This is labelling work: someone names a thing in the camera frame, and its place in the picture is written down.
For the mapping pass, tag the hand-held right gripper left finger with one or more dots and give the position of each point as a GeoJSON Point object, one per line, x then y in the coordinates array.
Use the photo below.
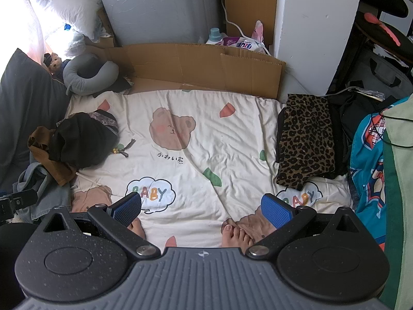
{"type": "Point", "coordinates": [125, 205]}

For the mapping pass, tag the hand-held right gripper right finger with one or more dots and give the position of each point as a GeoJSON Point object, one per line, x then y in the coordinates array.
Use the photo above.
{"type": "Point", "coordinates": [276, 213]}

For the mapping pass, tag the black garment with patterned lining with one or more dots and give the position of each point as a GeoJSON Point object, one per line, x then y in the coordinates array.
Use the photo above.
{"type": "Point", "coordinates": [80, 142]}

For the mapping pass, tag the person's bare foot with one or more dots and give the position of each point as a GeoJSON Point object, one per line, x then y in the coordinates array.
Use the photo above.
{"type": "Point", "coordinates": [238, 235]}
{"type": "Point", "coordinates": [137, 229]}

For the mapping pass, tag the blue grey jeans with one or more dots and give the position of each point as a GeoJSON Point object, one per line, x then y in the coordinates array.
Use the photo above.
{"type": "Point", "coordinates": [48, 197]}

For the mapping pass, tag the brown garment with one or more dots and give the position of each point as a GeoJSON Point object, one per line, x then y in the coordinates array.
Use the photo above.
{"type": "Point", "coordinates": [59, 171]}

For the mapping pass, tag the leopard print garment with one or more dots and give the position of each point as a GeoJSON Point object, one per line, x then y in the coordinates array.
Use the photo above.
{"type": "Point", "coordinates": [306, 142]}

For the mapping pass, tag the blue cartoon blanket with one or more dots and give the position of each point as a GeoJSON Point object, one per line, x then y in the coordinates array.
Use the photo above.
{"type": "Point", "coordinates": [364, 174]}

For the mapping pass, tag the dark grey pillow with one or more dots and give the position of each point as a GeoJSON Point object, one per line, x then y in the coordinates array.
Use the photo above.
{"type": "Point", "coordinates": [25, 103]}

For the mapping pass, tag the bear printed white blanket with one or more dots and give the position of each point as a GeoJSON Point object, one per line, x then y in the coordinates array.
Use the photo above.
{"type": "Point", "coordinates": [200, 142]}

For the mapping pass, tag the dark cloth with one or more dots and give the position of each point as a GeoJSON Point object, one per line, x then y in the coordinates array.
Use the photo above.
{"type": "Point", "coordinates": [121, 85]}

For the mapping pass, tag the grey neck pillow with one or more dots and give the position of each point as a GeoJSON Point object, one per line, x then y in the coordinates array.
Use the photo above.
{"type": "Point", "coordinates": [96, 80]}

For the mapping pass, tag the black bag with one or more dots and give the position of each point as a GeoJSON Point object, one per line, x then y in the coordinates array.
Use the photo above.
{"type": "Point", "coordinates": [358, 109]}

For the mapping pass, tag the green fleece garment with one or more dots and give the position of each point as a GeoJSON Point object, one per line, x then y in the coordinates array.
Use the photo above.
{"type": "Point", "coordinates": [400, 168]}

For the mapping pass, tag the small doll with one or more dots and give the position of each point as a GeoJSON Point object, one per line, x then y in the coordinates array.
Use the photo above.
{"type": "Point", "coordinates": [55, 62]}

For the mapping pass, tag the flat cardboard sheet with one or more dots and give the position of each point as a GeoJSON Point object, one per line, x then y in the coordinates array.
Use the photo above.
{"type": "Point", "coordinates": [193, 67]}

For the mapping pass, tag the grey storage bag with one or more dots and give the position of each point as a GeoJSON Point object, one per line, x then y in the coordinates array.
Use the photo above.
{"type": "Point", "coordinates": [380, 71]}

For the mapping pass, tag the sheer curtain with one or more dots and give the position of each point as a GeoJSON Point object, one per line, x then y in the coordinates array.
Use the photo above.
{"type": "Point", "coordinates": [19, 22]}

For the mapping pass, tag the pink bag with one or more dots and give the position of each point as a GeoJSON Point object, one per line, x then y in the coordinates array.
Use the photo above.
{"type": "Point", "coordinates": [259, 30]}

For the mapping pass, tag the detergent bottle with blue cap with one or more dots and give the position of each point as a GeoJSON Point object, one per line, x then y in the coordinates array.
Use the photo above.
{"type": "Point", "coordinates": [214, 37]}

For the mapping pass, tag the white cabinet panel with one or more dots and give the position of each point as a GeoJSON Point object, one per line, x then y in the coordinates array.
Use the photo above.
{"type": "Point", "coordinates": [316, 22]}

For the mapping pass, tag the white pillow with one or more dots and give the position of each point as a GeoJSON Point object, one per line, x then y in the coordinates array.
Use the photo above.
{"type": "Point", "coordinates": [71, 9]}

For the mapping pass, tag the grey wrapped mattress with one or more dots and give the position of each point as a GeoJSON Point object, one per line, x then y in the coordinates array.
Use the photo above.
{"type": "Point", "coordinates": [161, 6]}

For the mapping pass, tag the black chair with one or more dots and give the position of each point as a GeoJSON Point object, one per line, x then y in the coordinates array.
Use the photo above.
{"type": "Point", "coordinates": [374, 35]}

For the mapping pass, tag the tall cardboard box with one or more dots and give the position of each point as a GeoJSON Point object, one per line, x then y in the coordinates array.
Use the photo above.
{"type": "Point", "coordinates": [251, 0]}

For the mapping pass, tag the pink back scratcher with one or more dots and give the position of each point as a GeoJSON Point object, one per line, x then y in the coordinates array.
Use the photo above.
{"type": "Point", "coordinates": [384, 27]}

